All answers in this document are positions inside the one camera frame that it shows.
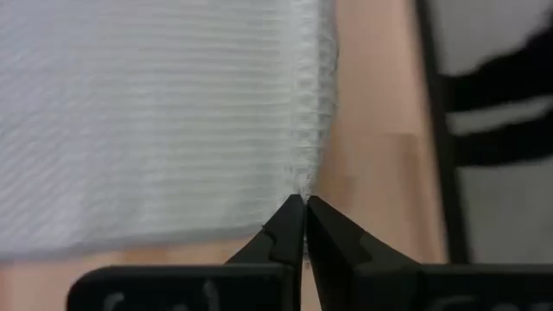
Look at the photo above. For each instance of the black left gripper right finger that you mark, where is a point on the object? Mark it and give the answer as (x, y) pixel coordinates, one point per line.
(345, 268)

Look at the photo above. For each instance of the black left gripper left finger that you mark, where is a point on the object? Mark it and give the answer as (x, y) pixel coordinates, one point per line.
(276, 259)

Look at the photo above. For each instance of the grey microfiber towel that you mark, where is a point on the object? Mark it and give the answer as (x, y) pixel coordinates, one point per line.
(151, 129)

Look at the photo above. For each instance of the black aluminium table frame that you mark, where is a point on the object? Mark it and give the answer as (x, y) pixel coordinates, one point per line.
(447, 173)

